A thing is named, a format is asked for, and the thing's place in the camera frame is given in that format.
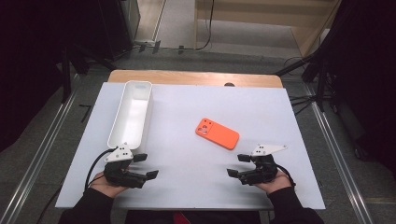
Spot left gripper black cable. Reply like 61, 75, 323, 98
83, 147, 117, 191

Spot black floor cables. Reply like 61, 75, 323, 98
288, 92, 319, 116

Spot light wooden shelf unit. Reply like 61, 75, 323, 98
193, 0, 342, 59

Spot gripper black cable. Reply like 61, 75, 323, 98
83, 147, 117, 191
275, 163, 297, 188

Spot white board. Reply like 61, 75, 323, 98
55, 81, 327, 211

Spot black metal stand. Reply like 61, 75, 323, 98
274, 52, 332, 113

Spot aluminium floor rail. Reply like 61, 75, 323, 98
303, 83, 375, 224
0, 74, 82, 224

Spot hanging black cable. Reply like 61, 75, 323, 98
178, 0, 216, 52

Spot wooden table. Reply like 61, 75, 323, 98
107, 69, 284, 89

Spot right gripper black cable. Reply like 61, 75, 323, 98
275, 163, 297, 188

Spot white plastic bin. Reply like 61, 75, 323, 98
106, 79, 154, 151

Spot small black floor clips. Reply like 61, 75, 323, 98
138, 40, 186, 55

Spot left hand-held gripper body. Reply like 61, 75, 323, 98
103, 142, 148, 189

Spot person's right hand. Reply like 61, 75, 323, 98
253, 169, 293, 195

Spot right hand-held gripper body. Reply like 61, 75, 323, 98
237, 144, 288, 187

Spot person's left hand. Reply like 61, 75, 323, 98
90, 169, 132, 199

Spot orange phone case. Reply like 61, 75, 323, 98
194, 117, 240, 151

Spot black curtain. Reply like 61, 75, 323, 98
0, 0, 125, 153
311, 0, 396, 175

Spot red cloth strip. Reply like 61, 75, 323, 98
172, 212, 191, 224

